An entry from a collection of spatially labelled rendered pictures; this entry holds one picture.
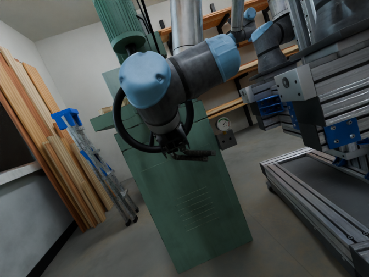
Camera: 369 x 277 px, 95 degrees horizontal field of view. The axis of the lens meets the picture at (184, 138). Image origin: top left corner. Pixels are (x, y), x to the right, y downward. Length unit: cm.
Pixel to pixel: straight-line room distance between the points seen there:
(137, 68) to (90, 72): 327
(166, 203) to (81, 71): 303
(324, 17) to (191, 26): 39
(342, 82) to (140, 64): 52
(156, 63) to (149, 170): 64
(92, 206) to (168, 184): 144
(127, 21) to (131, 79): 78
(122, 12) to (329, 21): 81
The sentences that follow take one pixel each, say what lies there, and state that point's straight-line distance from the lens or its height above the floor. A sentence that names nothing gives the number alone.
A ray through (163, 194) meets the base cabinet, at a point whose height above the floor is 44.
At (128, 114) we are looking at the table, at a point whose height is 86.
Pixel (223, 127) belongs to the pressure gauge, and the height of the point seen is 65.
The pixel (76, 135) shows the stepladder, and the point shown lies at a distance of 168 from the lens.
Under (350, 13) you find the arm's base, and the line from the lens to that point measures 67.
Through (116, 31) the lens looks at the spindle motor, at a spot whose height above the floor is 124.
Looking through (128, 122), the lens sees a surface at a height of 82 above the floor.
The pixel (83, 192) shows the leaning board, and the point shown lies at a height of 39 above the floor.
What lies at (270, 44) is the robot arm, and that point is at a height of 93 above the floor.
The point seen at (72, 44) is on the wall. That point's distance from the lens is 374.
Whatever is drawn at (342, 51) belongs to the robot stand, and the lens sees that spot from 64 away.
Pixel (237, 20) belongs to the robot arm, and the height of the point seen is 118.
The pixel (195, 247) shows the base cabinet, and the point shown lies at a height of 10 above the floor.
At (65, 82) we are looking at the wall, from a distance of 363.
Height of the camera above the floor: 78
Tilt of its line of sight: 9 degrees down
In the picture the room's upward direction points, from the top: 22 degrees counter-clockwise
